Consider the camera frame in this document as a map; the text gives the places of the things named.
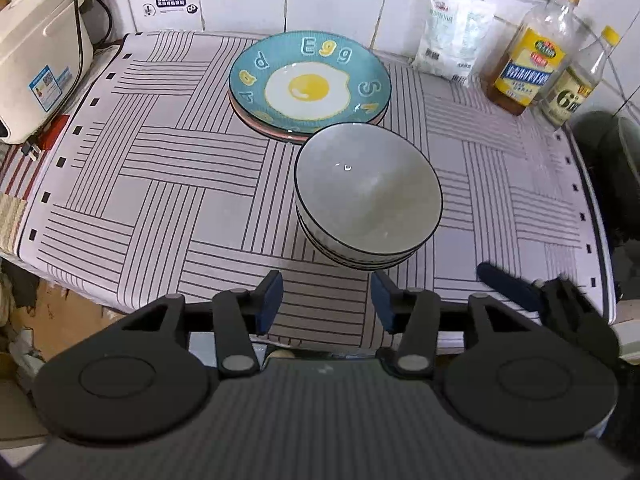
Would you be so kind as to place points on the black power plug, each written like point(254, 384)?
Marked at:
point(31, 151)

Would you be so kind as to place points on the blue fried egg plate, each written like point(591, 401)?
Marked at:
point(305, 85)

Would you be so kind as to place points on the cream rice cooker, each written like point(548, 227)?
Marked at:
point(40, 60)

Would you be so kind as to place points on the brown cardboard box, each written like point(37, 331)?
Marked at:
point(60, 307)

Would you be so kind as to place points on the white bowl with dark rim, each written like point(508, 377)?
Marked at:
point(320, 249)
point(367, 190)
point(345, 264)

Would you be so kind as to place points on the wall warning sticker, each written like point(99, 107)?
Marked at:
point(167, 5)

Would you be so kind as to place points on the yellow label oil bottle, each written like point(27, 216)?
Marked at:
point(532, 65)

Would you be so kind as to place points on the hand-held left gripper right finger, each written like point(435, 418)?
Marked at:
point(380, 306)

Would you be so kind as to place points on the white striped table mat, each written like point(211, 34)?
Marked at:
point(175, 185)

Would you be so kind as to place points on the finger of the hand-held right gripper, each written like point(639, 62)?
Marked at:
point(510, 285)

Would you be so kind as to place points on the white salt bag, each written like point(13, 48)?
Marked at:
point(450, 35)

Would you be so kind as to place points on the clear vinegar bottle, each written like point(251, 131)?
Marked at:
point(575, 90)

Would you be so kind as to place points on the dark green pot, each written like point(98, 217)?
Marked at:
point(607, 160)

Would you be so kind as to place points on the pink rabbit plate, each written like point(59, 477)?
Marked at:
point(260, 126)

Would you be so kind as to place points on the red striped cloth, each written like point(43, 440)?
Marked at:
point(20, 175)

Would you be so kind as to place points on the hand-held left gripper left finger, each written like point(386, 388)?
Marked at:
point(272, 306)

